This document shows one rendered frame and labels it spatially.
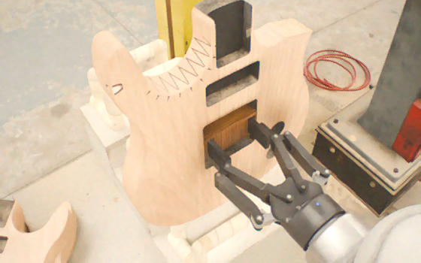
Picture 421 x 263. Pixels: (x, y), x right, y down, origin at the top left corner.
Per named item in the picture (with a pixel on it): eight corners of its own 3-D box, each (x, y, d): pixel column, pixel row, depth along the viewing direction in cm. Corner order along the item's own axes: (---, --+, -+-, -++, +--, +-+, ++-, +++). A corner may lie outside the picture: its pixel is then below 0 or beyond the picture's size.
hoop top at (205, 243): (266, 200, 90) (267, 192, 87) (275, 210, 88) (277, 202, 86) (188, 249, 82) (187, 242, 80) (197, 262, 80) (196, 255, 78)
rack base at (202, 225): (244, 181, 104) (245, 178, 103) (286, 224, 96) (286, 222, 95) (150, 240, 93) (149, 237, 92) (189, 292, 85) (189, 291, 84)
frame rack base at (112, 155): (178, 108, 120) (174, 61, 107) (209, 141, 112) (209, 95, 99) (92, 152, 109) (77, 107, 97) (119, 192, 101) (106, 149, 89)
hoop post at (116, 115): (120, 118, 94) (113, 88, 87) (127, 127, 93) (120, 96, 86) (108, 125, 93) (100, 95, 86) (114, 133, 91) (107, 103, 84)
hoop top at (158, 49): (163, 46, 100) (162, 35, 97) (169, 52, 98) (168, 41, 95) (86, 79, 92) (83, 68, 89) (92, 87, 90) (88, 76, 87)
